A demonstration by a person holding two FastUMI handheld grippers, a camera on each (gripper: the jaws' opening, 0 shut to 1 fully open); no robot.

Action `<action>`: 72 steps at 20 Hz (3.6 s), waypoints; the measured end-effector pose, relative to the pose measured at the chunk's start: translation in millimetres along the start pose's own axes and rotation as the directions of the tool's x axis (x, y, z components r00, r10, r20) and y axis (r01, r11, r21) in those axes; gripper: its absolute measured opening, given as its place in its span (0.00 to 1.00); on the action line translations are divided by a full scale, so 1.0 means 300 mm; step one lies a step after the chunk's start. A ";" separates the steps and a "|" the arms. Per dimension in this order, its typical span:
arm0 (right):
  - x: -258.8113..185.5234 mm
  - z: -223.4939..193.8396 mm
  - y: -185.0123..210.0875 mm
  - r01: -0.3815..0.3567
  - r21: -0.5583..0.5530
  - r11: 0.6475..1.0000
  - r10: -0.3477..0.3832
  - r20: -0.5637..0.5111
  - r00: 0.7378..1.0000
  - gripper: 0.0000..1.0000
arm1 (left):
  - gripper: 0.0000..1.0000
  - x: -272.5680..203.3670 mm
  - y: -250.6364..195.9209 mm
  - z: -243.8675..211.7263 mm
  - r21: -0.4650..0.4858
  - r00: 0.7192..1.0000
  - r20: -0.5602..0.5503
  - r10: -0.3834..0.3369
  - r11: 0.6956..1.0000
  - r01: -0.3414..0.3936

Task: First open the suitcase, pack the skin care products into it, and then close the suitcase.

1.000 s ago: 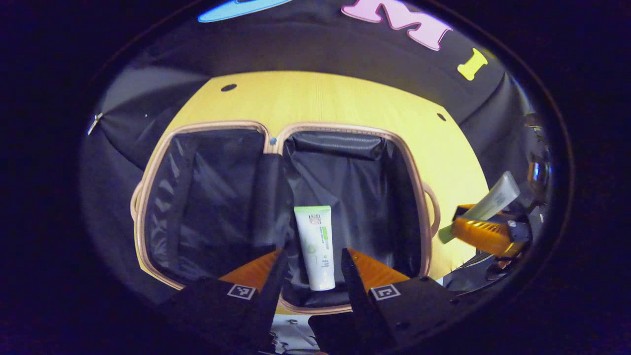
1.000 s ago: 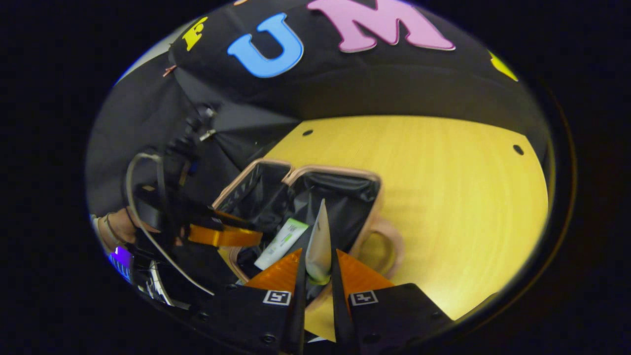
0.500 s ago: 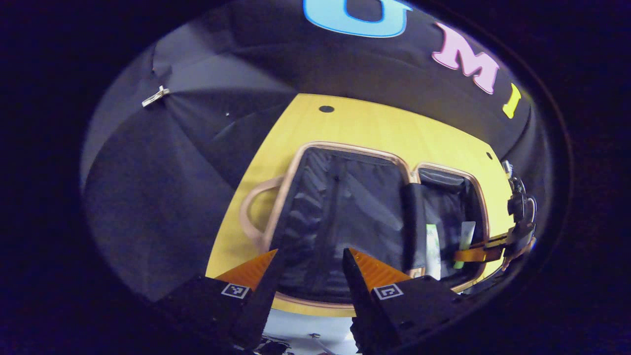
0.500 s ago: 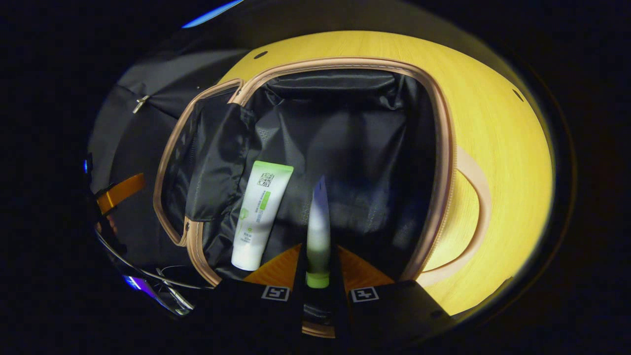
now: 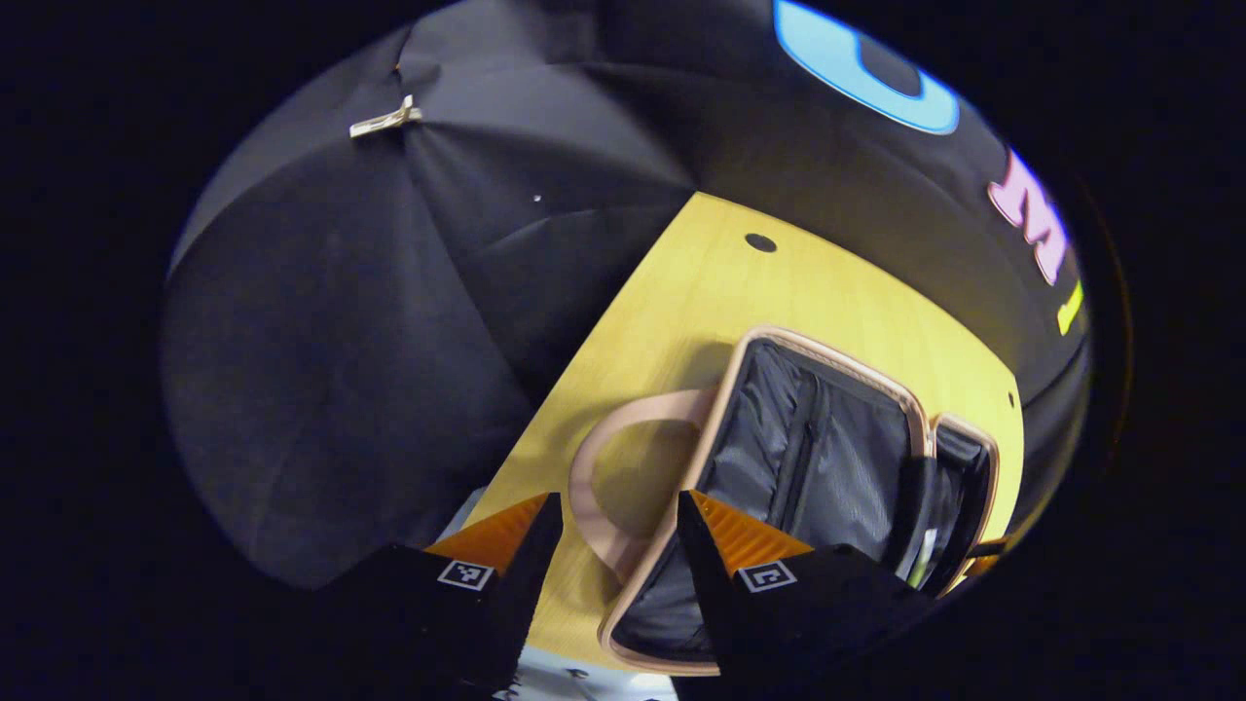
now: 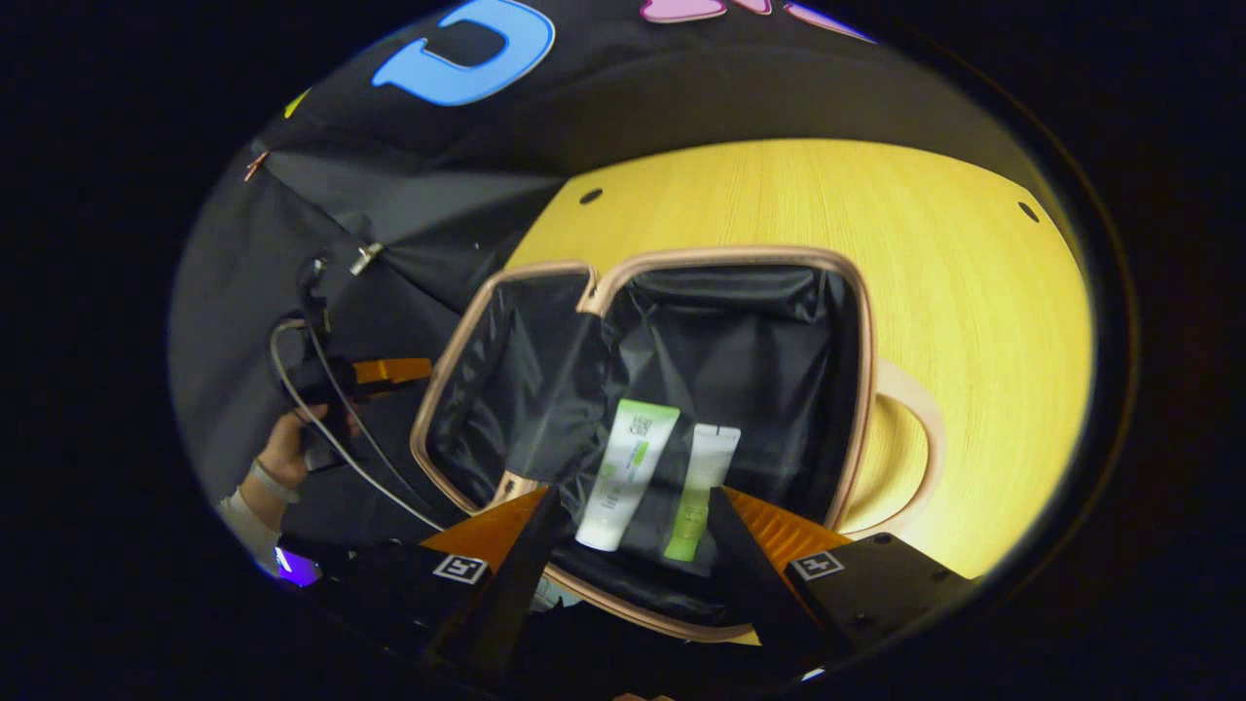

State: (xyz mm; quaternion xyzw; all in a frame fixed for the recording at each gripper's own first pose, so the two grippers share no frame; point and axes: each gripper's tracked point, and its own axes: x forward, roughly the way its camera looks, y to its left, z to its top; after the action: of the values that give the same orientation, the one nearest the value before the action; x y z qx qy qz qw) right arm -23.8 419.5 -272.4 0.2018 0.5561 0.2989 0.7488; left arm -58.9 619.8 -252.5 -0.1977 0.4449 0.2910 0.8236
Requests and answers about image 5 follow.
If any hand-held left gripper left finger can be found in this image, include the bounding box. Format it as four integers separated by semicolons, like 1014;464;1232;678
321;492;566;701

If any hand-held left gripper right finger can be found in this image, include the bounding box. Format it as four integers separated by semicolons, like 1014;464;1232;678
677;490;937;701

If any pink suitcase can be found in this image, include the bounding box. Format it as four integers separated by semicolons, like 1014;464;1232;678
568;325;1004;678

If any white green skin care tube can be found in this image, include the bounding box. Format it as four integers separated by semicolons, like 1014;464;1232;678
910;528;941;591

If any black backdrop cloth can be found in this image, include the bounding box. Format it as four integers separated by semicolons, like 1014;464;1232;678
161;0;1096;591

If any silver metal clip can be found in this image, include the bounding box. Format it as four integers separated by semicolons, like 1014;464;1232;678
348;93;425;140

